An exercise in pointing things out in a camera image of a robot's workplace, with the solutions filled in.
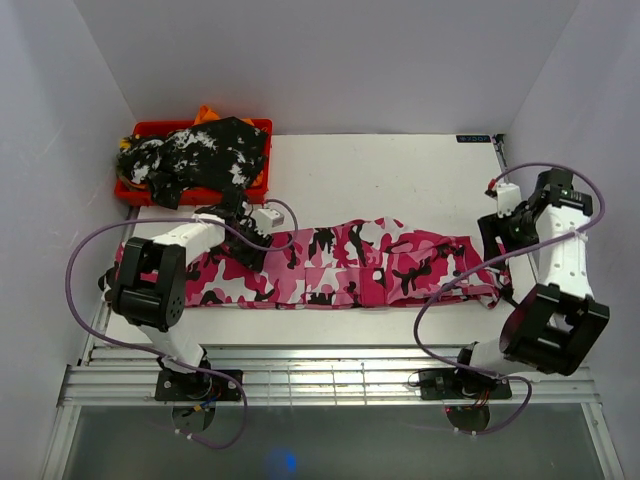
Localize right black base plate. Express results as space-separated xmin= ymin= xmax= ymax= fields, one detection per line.
xmin=408 ymin=368 xmax=512 ymax=401

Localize black white camouflage trousers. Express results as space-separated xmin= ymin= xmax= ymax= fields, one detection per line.
xmin=116 ymin=116 xmax=270 ymax=211

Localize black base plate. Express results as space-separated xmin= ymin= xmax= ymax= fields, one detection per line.
xmin=154 ymin=370 xmax=241 ymax=402
xmin=408 ymin=368 xmax=512 ymax=401

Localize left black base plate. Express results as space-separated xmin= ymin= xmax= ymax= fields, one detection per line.
xmin=154 ymin=370 xmax=241 ymax=402

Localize aluminium frame rail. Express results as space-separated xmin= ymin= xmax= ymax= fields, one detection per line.
xmin=41 ymin=346 xmax=624 ymax=479

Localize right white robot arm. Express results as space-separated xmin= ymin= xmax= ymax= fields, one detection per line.
xmin=451 ymin=168 xmax=610 ymax=397

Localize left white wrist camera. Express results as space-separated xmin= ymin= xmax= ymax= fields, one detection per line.
xmin=251 ymin=208 xmax=285 ymax=233

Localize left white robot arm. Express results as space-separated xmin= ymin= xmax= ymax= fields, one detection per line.
xmin=111 ymin=193 xmax=284 ymax=400

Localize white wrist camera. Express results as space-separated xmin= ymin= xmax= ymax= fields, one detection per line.
xmin=251 ymin=208 xmax=285 ymax=233
xmin=486 ymin=180 xmax=522 ymax=218

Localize small blue table label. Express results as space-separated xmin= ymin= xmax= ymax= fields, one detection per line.
xmin=455 ymin=134 xmax=492 ymax=144

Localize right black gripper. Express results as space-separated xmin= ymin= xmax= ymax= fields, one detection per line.
xmin=476 ymin=205 xmax=540 ymax=265

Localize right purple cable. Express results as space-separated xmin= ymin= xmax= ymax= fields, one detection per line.
xmin=412 ymin=161 xmax=606 ymax=437

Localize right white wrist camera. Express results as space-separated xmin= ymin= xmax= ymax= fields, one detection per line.
xmin=486 ymin=180 xmax=522 ymax=218

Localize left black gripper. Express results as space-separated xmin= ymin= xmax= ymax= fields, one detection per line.
xmin=225 ymin=222 xmax=274 ymax=274

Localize pink camouflage trousers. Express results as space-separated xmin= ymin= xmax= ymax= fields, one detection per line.
xmin=186 ymin=217 xmax=510 ymax=309

